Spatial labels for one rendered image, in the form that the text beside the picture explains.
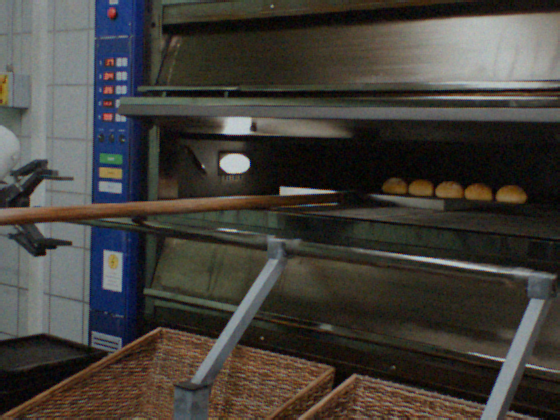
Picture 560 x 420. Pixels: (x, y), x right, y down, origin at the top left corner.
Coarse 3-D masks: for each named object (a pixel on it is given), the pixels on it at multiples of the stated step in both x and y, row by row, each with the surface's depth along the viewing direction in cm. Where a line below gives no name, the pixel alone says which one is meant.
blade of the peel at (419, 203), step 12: (288, 192) 256; (300, 192) 253; (312, 192) 250; (324, 192) 247; (384, 204) 235; (396, 204) 233; (408, 204) 231; (420, 204) 228; (432, 204) 226; (444, 204) 224; (456, 204) 230; (468, 204) 235; (480, 204) 241; (492, 204) 248
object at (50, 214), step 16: (336, 192) 233; (16, 208) 153; (32, 208) 156; (48, 208) 158; (64, 208) 161; (80, 208) 163; (96, 208) 166; (112, 208) 169; (128, 208) 173; (144, 208) 176; (160, 208) 179; (176, 208) 183; (192, 208) 187; (208, 208) 191; (224, 208) 196; (240, 208) 200; (256, 208) 206; (0, 224) 150; (16, 224) 153
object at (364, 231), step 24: (192, 216) 216; (216, 216) 211; (240, 216) 206; (264, 216) 201; (288, 216) 197; (312, 216) 193; (336, 216) 194; (384, 240) 181; (408, 240) 178; (432, 240) 174; (456, 240) 171; (480, 240) 168; (504, 240) 165; (528, 240) 162; (552, 240) 161
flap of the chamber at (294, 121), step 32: (192, 128) 213; (224, 128) 205; (288, 128) 190; (320, 128) 184; (352, 128) 178; (384, 128) 172; (416, 128) 167; (448, 128) 162; (480, 128) 157; (512, 128) 153; (544, 128) 149
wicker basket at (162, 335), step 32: (128, 352) 212; (160, 352) 219; (192, 352) 212; (256, 352) 201; (64, 384) 197; (96, 384) 205; (128, 384) 213; (160, 384) 216; (224, 384) 205; (288, 384) 194; (320, 384) 184; (0, 416) 185; (32, 416) 191; (64, 416) 198; (96, 416) 205; (128, 416) 214; (160, 416) 214; (224, 416) 202; (256, 416) 197; (288, 416) 176
